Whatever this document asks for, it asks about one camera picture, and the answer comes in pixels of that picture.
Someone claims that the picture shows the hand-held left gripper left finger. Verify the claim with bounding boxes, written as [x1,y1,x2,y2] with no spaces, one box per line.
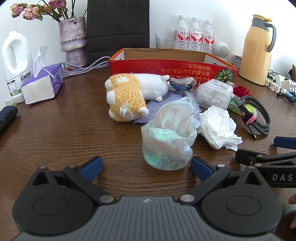
[31,156,116,206]

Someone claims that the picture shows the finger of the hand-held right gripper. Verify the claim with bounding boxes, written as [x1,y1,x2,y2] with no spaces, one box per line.
[273,136,296,150]
[235,149,296,167]

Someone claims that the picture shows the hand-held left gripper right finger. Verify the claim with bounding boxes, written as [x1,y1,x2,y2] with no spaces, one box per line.
[178,156,270,206]

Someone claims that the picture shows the black braided cable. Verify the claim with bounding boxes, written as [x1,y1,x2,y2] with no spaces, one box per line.
[231,94,271,141]

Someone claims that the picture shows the white tissue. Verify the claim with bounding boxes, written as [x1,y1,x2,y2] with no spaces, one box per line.
[197,105,243,151]

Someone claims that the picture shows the iridescent plastic bag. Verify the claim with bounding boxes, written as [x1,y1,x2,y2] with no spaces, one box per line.
[141,96,201,171]

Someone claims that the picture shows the clear cotton swab box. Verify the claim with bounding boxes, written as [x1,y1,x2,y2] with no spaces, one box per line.
[196,79,234,110]

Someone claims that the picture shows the yellow and white plush toy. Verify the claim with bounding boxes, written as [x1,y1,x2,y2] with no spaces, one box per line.
[105,73,170,122]

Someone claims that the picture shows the purple knitted cloth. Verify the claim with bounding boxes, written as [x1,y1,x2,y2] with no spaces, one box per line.
[133,89,200,125]

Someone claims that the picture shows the blue patterned packet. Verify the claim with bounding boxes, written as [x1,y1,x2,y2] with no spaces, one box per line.
[167,77,197,91]

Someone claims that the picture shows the red cardboard box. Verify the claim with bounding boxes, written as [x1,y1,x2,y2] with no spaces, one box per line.
[108,48,238,90]

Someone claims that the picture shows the person's right hand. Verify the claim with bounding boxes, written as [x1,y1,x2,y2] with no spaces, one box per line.
[289,193,296,229]

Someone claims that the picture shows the black earphones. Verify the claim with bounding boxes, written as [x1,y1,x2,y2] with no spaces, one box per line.
[276,89,296,104]

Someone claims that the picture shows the green packet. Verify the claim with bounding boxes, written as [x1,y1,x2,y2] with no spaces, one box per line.
[228,102,258,115]

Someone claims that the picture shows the white power strip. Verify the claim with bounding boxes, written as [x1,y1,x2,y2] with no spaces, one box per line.
[266,74,296,93]

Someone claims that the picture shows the red fabric rose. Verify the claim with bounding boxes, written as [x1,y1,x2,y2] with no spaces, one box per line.
[233,85,251,97]

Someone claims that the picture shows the purple tissue pack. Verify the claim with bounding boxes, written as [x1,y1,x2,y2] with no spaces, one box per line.
[21,46,64,105]

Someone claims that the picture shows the yellow thermos jug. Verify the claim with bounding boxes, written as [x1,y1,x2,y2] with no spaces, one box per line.
[239,14,277,86]

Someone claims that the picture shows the dark flat case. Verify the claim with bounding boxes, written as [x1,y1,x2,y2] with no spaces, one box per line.
[0,106,18,136]

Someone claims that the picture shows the white round speaker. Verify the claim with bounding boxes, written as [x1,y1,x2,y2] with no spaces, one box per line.
[213,42,231,61]

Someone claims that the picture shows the clear water bottle red label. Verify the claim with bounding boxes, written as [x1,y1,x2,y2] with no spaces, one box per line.
[189,17,204,52]
[202,20,216,54]
[174,15,191,50]

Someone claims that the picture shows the clear plastic cup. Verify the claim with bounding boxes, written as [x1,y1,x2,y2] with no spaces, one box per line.
[155,38,176,49]

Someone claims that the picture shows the white detergent jug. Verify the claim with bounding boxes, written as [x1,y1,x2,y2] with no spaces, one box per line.
[2,30,33,104]

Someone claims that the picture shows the black chair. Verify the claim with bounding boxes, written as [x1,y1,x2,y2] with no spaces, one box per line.
[86,0,151,65]

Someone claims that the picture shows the grey braided cables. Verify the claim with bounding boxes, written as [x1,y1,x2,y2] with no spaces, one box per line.
[60,56,111,78]

